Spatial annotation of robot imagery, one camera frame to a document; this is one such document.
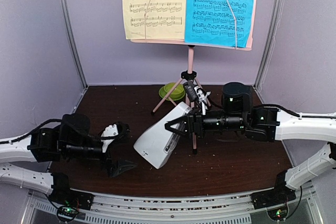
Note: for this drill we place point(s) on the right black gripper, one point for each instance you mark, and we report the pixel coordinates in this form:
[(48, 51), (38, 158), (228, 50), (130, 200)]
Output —
[(193, 123)]

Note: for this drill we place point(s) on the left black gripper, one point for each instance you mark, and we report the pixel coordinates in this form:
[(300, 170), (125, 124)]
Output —
[(116, 168)]

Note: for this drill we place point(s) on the white metronome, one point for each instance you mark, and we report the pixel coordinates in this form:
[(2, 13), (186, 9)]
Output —
[(156, 144)]

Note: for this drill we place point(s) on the pink music stand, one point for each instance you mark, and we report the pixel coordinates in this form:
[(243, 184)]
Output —
[(188, 74)]

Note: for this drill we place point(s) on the blue sheet music page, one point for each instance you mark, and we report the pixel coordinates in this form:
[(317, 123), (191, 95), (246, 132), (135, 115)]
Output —
[(227, 23)]

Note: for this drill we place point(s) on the yellow sheet music page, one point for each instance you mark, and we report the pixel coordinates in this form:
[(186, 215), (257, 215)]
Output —
[(154, 19)]

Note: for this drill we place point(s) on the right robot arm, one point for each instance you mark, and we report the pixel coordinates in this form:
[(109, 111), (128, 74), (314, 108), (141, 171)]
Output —
[(266, 123)]

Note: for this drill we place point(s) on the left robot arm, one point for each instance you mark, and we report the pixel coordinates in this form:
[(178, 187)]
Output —
[(55, 139)]

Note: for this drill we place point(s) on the green plastic bowl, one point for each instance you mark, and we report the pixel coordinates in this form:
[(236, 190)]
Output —
[(177, 93)]

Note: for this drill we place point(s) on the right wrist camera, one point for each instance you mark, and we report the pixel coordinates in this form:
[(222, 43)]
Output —
[(197, 95)]

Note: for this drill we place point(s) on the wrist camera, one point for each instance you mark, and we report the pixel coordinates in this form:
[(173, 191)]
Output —
[(197, 95), (114, 133)]

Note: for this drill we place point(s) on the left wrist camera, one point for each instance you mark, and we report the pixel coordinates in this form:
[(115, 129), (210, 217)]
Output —
[(114, 133)]

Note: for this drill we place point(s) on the front aluminium rail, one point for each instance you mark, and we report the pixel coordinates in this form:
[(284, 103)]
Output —
[(228, 208)]

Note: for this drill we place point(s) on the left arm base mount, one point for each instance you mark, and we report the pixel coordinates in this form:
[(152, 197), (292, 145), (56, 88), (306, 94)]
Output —
[(68, 204)]

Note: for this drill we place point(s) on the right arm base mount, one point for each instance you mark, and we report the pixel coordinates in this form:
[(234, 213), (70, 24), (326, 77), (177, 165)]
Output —
[(276, 203)]

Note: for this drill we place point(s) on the right aluminium frame post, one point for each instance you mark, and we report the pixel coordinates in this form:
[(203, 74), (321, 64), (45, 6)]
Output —
[(270, 44)]

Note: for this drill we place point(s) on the aluminium frame post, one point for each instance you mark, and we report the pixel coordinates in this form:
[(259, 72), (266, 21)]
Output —
[(270, 44), (72, 43)]

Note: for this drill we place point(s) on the left aluminium frame post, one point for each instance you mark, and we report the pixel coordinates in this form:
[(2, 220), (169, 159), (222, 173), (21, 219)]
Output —
[(72, 43)]

